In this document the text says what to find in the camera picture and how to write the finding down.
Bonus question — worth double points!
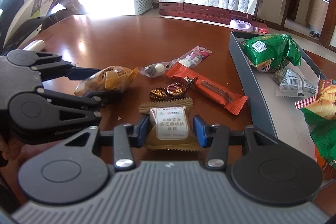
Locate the long orange-red snack bar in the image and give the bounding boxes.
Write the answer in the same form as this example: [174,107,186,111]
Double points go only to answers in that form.
[165,63,248,115]

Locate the olive pastry packet white label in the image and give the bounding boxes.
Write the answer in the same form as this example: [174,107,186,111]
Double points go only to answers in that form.
[138,97,201,151]

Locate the clear peanut snack bag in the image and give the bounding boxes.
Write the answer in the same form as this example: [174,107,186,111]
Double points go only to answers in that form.
[74,65,139,97]

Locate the red gold foil candy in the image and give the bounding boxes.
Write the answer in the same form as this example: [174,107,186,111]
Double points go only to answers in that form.
[149,76,198,101]

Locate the grey cardboard box tray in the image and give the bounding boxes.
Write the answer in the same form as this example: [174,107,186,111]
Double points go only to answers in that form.
[229,31,316,159]

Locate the small clear candy packet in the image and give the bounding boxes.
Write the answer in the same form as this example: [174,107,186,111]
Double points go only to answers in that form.
[139,61,173,78]

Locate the pink clear candy packet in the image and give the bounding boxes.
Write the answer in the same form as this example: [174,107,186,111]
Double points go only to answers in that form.
[173,46,212,68]

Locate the white-grey seed packets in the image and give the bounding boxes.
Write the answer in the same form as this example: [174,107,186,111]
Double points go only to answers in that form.
[271,67,316,98]

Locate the dark green snack bag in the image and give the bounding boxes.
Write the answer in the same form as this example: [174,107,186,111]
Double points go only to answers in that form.
[239,34,301,72]

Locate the green chips bag with picture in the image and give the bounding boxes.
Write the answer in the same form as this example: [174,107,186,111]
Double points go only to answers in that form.
[295,80,336,168]

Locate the orange square snack packet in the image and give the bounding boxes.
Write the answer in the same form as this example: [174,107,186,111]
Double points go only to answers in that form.
[314,146,336,180]

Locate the person's left hand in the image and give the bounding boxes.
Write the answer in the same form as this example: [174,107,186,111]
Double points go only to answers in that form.
[1,136,31,161]

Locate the white remote control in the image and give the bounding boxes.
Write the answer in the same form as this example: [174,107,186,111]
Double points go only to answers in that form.
[23,40,45,52]

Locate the electric scooter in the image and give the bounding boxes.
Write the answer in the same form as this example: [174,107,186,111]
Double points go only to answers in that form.
[1,0,85,55]

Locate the purple white floor bottle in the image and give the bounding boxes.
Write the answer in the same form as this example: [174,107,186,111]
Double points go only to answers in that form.
[230,19,259,32]

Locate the red floor scale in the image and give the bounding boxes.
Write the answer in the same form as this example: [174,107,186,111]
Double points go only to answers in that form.
[251,18,269,35]

